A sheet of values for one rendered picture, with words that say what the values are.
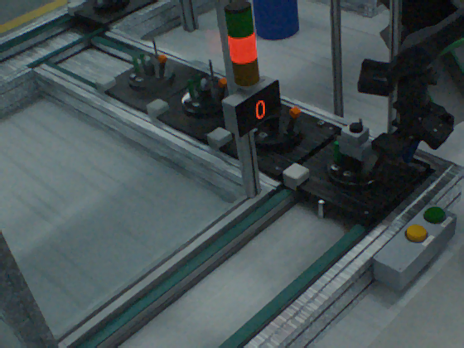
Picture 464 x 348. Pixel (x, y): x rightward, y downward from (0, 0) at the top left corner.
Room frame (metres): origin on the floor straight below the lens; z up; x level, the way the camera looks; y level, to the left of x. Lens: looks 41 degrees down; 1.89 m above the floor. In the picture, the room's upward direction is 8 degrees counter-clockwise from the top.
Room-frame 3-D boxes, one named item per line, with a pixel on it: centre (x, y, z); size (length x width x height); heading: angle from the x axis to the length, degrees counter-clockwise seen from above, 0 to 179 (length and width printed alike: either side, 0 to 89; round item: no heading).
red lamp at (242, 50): (1.11, -0.02, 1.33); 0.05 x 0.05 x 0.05
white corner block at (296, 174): (1.16, -0.10, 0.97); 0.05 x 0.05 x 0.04; 41
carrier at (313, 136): (1.34, -0.07, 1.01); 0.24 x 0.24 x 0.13; 41
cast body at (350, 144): (1.15, -0.23, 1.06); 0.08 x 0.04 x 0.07; 41
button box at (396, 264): (0.93, -0.32, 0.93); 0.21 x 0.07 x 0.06; 131
